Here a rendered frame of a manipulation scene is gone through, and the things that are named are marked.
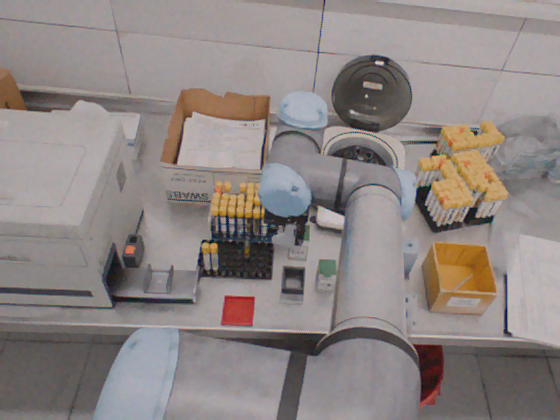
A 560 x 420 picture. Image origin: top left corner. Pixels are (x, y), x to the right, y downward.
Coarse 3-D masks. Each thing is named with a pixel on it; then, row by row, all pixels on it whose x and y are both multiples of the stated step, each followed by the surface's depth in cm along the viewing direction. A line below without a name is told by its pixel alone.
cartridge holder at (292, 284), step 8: (288, 272) 115; (296, 272) 115; (304, 272) 114; (288, 280) 114; (296, 280) 115; (304, 280) 114; (288, 288) 111; (296, 288) 111; (280, 296) 111; (288, 296) 112; (296, 296) 112
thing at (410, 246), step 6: (408, 240) 116; (414, 240) 116; (408, 246) 115; (414, 246) 115; (408, 252) 114; (414, 252) 114; (408, 258) 116; (414, 258) 115; (408, 264) 117; (408, 270) 119; (408, 276) 120
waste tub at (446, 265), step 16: (432, 256) 116; (448, 256) 121; (464, 256) 121; (480, 256) 120; (432, 272) 115; (448, 272) 123; (464, 272) 123; (480, 272) 119; (432, 288) 114; (448, 288) 120; (464, 288) 120; (480, 288) 119; (496, 288) 110; (432, 304) 113; (448, 304) 113; (464, 304) 113; (480, 304) 113
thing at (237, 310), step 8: (224, 296) 110; (232, 296) 111; (240, 296) 111; (248, 296) 111; (224, 304) 109; (232, 304) 110; (240, 304) 110; (248, 304) 110; (224, 312) 108; (232, 312) 109; (240, 312) 109; (248, 312) 109; (224, 320) 107; (232, 320) 107; (240, 320) 108; (248, 320) 108
